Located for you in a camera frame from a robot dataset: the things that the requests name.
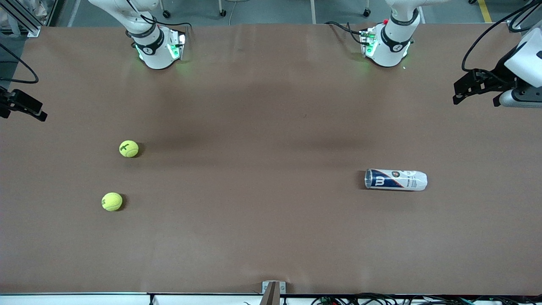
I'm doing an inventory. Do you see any metal base connector plate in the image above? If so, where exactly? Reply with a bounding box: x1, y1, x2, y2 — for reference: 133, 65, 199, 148
167, 30, 187, 61
360, 26, 377, 58

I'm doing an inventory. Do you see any brown paper table cover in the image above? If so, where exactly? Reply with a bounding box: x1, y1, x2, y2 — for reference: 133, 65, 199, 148
0, 22, 542, 296

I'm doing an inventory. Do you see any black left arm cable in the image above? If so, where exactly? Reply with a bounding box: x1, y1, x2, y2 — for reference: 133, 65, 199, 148
462, 0, 542, 72

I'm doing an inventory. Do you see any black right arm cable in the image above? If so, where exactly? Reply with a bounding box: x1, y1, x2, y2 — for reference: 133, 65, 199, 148
0, 42, 39, 84

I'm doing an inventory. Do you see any black cable bundle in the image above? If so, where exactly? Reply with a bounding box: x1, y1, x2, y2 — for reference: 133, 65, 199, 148
311, 292, 542, 305

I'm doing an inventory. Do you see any white table edge rail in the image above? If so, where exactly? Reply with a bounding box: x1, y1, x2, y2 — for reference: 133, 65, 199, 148
0, 292, 263, 305

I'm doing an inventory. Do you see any aluminium frame profile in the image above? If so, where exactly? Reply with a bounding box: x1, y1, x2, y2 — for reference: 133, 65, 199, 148
507, 0, 542, 33
0, 0, 41, 37

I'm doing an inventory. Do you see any yellow tennis ball brown print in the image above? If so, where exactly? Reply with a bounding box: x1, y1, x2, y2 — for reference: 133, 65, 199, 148
101, 192, 123, 212

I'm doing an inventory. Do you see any black base cable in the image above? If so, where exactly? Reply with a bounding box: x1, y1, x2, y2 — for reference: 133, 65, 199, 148
325, 21, 365, 45
125, 0, 193, 30

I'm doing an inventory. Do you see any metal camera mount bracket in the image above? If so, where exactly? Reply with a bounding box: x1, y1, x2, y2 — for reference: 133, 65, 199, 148
262, 280, 287, 305

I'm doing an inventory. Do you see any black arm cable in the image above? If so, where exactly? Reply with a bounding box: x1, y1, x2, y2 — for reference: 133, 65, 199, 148
0, 42, 39, 84
462, 0, 542, 72

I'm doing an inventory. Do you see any clear tennis ball can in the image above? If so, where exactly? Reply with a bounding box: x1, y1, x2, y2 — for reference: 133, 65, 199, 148
365, 169, 428, 191

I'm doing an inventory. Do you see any yellow tennis ball black print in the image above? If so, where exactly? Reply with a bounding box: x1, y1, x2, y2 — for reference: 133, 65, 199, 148
119, 140, 139, 158

